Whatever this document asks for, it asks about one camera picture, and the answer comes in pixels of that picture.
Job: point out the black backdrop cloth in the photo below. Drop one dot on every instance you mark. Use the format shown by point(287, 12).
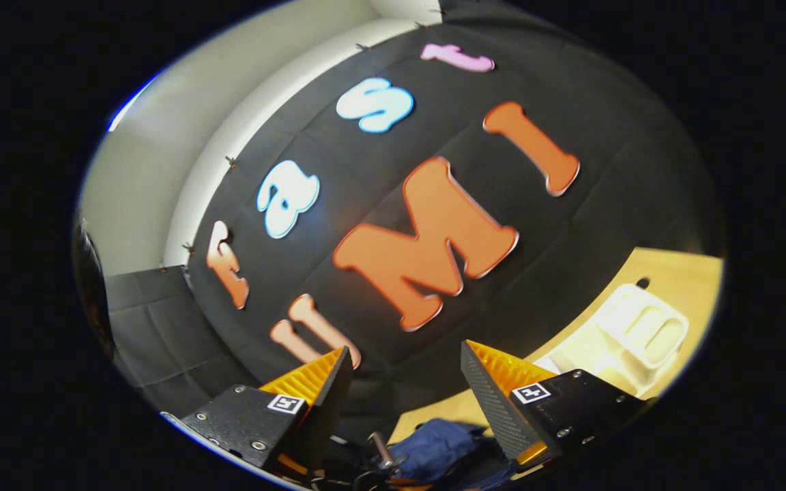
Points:
point(570, 273)

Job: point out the white bookshelf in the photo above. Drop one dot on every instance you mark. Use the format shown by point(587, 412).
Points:
point(632, 334)

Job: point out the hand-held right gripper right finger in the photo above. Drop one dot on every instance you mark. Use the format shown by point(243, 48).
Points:
point(492, 409)

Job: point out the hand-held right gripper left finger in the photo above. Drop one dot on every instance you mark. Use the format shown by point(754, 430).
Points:
point(328, 402)

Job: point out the blue schoolbag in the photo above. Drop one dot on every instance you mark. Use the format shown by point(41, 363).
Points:
point(434, 443)

